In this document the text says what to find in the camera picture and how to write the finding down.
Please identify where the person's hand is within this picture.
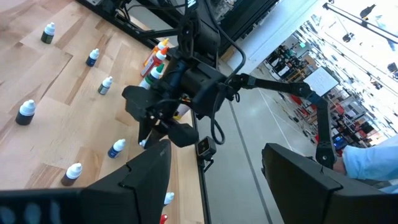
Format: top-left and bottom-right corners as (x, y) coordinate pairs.
(333, 157), (346, 175)

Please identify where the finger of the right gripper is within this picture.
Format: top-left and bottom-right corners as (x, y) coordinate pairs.
(137, 119), (150, 146)
(145, 123), (170, 149)

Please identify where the large red bottle orange tip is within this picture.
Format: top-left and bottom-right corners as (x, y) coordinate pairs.
(141, 46), (170, 78)

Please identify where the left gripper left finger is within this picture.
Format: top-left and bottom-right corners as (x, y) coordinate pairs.
(82, 139), (172, 224)

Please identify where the large green food colouring bottle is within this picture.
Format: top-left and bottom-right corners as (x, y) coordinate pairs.
(139, 63), (165, 90)

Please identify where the large orange bottle yellow tip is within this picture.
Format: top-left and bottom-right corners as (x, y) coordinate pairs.
(143, 38), (170, 68)

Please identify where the black side desk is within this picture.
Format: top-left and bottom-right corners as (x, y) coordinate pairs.
(214, 0), (279, 57)

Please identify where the white board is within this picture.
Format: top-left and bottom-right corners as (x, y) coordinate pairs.
(303, 67), (340, 97)

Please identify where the small dark dropper bottle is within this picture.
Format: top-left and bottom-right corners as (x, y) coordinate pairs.
(107, 138), (127, 159)

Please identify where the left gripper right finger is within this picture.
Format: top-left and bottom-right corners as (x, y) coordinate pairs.
(261, 142), (374, 224)

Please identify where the small black table camera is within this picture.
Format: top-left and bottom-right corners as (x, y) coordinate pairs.
(195, 136), (218, 174)

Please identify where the person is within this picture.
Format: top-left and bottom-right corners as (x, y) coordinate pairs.
(341, 135), (398, 194)

